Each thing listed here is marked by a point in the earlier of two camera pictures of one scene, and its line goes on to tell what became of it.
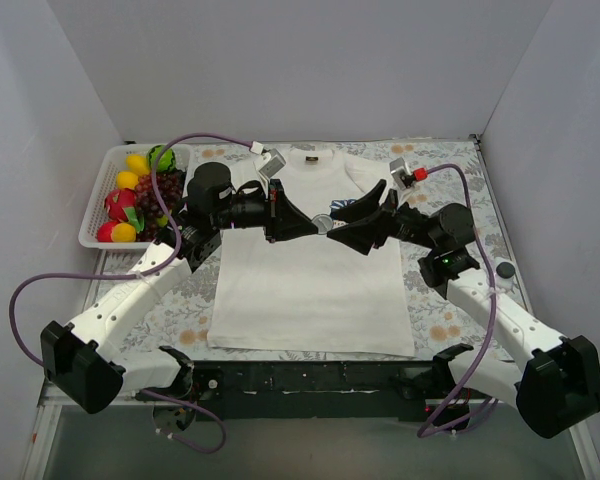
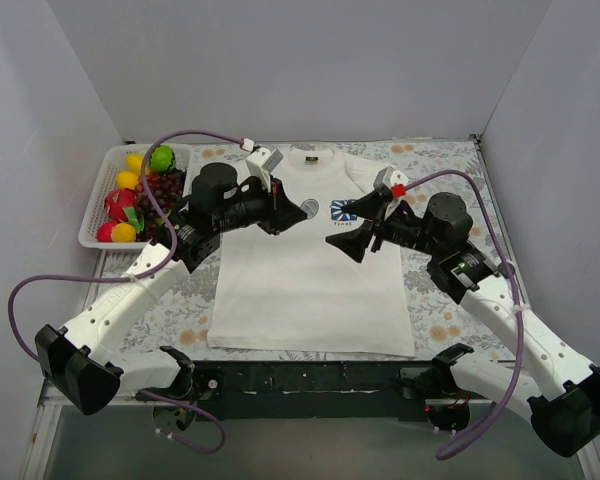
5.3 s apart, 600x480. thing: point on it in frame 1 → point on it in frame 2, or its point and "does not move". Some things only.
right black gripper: x=388 y=215 does not move
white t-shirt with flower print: x=310 y=292 does not move
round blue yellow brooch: x=323 y=223 → x=310 y=206
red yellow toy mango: x=116 y=232 does not move
